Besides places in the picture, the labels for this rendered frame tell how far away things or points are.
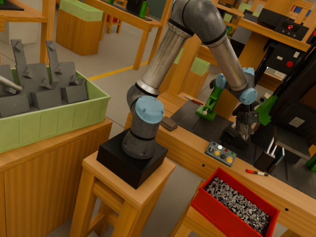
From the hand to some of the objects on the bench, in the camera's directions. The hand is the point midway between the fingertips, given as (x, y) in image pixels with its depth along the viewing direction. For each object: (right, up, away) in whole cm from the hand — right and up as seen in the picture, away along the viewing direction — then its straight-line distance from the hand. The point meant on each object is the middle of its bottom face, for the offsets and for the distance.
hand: (244, 137), depth 118 cm
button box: (-13, -13, +6) cm, 20 cm away
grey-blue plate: (+17, -19, +10) cm, 27 cm away
